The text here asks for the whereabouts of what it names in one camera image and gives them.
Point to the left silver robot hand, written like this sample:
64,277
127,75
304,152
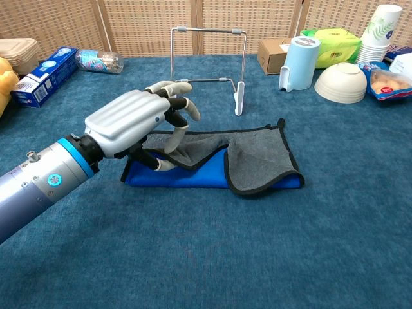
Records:
125,119

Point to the grey and blue towel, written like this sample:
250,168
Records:
260,161

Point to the clear plastic snack jar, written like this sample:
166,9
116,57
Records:
99,61

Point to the blue toothpaste box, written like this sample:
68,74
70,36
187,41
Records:
45,77

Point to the woven bamboo folding screen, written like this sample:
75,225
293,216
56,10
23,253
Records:
145,25

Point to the yellow plush toy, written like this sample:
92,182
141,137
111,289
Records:
6,83

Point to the beige lidded lunch box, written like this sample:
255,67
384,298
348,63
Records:
19,53

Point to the brown cardboard box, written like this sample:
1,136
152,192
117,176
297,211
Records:
270,58

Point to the light blue cylindrical container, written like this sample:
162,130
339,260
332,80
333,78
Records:
301,64

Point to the beige upturned bowl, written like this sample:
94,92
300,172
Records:
341,83

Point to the green tissue pack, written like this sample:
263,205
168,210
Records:
338,48

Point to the stack of paper cups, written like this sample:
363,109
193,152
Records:
376,35

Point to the blue cookie snack bag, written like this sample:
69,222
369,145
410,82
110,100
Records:
389,85

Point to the red blue noodle packet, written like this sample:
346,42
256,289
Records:
399,51

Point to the white stapler box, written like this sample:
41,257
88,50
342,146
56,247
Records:
402,64

